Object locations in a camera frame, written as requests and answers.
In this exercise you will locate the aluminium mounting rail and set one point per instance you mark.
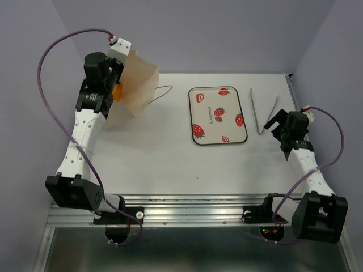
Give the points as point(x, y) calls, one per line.
point(167, 210)

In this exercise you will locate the brown paper bag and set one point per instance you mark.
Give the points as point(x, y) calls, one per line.
point(140, 79)

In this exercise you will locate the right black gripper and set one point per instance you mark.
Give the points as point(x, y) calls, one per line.
point(281, 118)

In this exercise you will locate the strawberry pattern tray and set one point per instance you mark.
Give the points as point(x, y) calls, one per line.
point(216, 116)

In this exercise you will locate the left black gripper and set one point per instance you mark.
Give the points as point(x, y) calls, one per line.
point(119, 66)

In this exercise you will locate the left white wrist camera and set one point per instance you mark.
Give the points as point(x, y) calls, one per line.
point(119, 49)

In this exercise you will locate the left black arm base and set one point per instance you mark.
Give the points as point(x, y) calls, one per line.
point(121, 230)

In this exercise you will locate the orange braided fake bread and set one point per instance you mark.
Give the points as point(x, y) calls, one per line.
point(117, 92)

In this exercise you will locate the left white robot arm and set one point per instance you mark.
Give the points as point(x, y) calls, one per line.
point(71, 186)

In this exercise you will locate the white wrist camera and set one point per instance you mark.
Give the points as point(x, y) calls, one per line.
point(307, 111)
point(119, 49)

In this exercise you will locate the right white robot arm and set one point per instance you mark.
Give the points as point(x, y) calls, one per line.
point(310, 206)

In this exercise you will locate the metal tongs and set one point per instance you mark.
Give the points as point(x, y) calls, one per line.
point(256, 122)

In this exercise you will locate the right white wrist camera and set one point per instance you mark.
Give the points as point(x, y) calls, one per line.
point(307, 111)

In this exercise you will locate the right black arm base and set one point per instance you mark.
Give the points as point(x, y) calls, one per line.
point(262, 214)

